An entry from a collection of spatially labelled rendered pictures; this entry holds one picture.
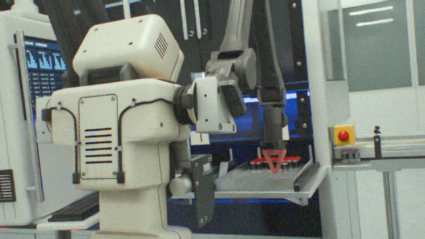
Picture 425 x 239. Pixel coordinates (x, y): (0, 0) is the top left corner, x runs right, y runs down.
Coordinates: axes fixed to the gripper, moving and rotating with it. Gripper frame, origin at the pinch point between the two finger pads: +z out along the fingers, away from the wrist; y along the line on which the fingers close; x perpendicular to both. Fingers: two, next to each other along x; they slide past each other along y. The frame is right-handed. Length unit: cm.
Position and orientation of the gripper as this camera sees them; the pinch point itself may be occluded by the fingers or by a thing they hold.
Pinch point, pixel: (275, 170)
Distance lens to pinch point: 136.4
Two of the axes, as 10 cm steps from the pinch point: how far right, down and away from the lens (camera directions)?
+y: 3.9, 1.3, 9.1
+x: -9.2, 0.8, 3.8
